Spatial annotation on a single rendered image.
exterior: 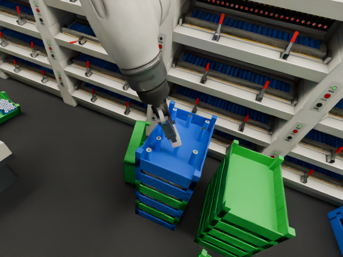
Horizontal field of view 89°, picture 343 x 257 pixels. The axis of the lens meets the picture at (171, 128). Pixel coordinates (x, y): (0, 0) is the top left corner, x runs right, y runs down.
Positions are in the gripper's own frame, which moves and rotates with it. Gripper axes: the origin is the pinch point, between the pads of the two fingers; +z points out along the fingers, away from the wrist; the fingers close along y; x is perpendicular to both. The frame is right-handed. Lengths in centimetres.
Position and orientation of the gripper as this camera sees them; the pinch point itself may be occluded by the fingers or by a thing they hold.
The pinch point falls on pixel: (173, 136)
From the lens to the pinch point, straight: 53.5
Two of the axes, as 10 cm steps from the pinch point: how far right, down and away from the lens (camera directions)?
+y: 1.6, 7.0, -7.0
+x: 9.5, -3.1, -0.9
